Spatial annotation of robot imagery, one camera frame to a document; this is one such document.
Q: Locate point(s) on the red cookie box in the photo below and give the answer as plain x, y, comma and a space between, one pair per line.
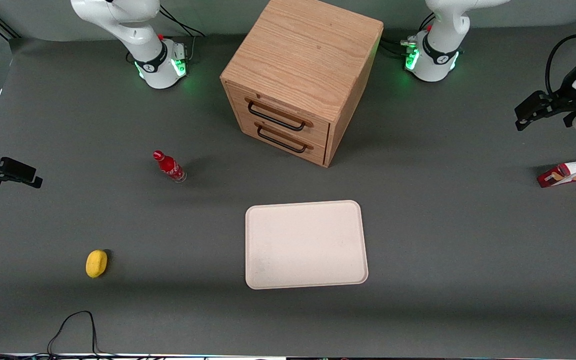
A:
575, 172

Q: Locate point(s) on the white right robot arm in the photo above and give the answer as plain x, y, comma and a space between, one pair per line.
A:
133, 25

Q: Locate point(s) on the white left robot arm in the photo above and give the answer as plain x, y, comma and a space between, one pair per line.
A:
438, 50

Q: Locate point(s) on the beige plastic tray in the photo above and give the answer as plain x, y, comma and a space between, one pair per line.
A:
305, 245

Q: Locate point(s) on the yellow lemon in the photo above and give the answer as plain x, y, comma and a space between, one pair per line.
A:
96, 263

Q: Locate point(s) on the red cola bottle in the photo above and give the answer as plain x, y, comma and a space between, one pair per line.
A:
169, 167

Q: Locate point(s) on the wooden drawer cabinet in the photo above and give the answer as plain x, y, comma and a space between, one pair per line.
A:
303, 60

